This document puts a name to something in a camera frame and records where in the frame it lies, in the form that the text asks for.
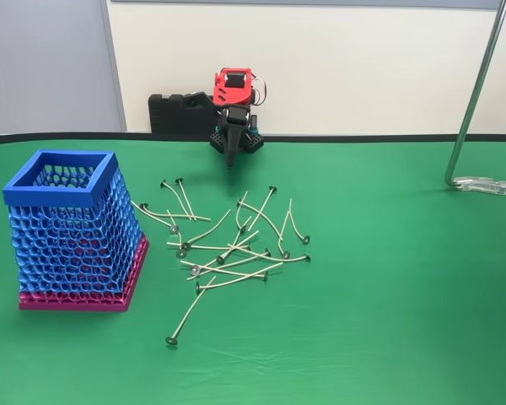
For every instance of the chrome metal stand tube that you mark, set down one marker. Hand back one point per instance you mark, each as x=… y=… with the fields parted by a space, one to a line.
x=476 y=97

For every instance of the blue and magenta lattice basket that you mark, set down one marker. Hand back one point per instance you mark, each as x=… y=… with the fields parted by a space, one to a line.
x=50 y=192

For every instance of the candle wick with metal base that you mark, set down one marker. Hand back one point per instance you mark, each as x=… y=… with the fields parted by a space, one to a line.
x=173 y=229
x=143 y=206
x=211 y=248
x=179 y=181
x=265 y=276
x=272 y=188
x=239 y=203
x=242 y=230
x=285 y=254
x=163 y=183
x=195 y=268
x=198 y=287
x=305 y=239
x=308 y=257
x=267 y=253
x=184 y=246
x=180 y=253
x=220 y=260
x=171 y=341

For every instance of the clear plastic clamp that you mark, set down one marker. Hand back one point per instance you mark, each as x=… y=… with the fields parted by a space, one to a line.
x=480 y=185

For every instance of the black perforated arm base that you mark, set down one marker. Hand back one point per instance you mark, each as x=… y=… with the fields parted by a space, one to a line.
x=256 y=142

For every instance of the green cloth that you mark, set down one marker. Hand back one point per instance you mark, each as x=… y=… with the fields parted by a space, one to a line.
x=362 y=295

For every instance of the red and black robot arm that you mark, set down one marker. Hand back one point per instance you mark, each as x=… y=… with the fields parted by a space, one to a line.
x=232 y=95

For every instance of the black plastic tool case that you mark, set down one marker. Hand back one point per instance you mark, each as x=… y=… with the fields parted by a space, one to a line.
x=168 y=114

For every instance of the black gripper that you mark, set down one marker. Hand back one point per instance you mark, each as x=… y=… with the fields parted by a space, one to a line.
x=233 y=136

